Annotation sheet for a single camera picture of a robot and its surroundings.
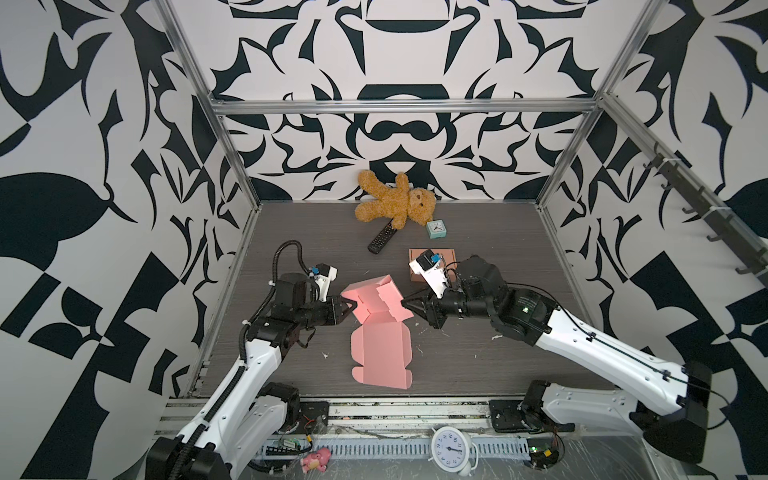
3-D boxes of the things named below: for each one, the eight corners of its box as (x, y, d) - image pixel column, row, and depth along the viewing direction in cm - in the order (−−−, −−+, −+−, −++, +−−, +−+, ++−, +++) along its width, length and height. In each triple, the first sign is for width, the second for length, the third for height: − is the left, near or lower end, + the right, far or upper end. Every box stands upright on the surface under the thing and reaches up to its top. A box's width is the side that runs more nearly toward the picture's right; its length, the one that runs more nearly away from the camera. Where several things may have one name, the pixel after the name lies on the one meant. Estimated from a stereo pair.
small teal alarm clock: (427, 238, 111) (428, 234, 110) (425, 223, 116) (426, 219, 114) (446, 238, 111) (447, 234, 110) (444, 223, 116) (445, 219, 114)
